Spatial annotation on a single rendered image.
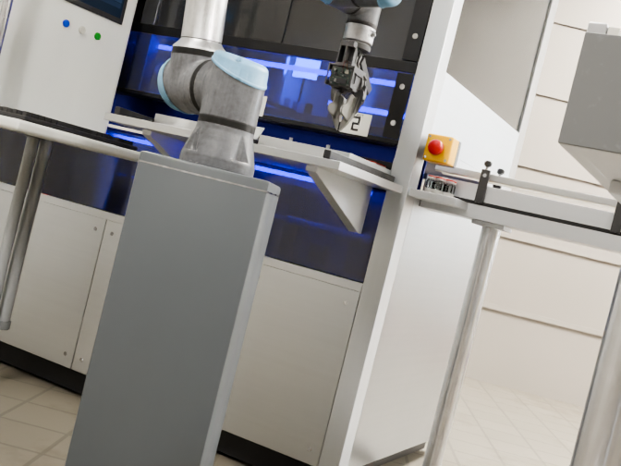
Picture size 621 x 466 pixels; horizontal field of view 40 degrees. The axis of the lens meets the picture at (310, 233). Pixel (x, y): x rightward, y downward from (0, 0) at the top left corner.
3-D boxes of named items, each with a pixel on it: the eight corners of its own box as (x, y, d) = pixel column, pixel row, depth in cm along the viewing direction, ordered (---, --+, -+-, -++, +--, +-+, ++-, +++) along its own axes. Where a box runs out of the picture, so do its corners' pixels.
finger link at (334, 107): (319, 124, 210) (328, 87, 209) (329, 129, 215) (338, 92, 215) (330, 127, 208) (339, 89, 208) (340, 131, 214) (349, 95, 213)
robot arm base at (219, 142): (248, 176, 164) (260, 126, 164) (171, 157, 165) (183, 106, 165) (256, 180, 179) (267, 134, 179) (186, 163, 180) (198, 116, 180)
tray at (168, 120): (220, 148, 266) (223, 137, 266) (292, 164, 254) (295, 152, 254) (152, 126, 235) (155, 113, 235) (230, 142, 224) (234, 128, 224)
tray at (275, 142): (315, 168, 250) (318, 156, 250) (396, 186, 238) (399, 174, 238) (256, 147, 220) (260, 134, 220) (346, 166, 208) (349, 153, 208)
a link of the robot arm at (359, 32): (353, 30, 216) (383, 33, 212) (348, 48, 216) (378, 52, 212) (340, 20, 209) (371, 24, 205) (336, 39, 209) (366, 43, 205)
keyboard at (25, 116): (104, 143, 257) (106, 136, 257) (137, 151, 249) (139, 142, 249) (-10, 113, 224) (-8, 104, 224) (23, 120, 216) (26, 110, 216)
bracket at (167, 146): (202, 194, 257) (213, 152, 257) (211, 196, 256) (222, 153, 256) (130, 177, 227) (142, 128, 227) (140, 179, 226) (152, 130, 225)
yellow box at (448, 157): (430, 164, 233) (436, 137, 233) (455, 168, 230) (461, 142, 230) (420, 158, 226) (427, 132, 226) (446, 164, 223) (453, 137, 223)
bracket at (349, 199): (351, 231, 235) (362, 185, 234) (360, 234, 233) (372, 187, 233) (293, 218, 204) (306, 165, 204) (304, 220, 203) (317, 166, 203)
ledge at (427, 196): (425, 202, 241) (427, 194, 241) (469, 211, 235) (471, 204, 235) (407, 195, 228) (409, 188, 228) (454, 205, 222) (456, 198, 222)
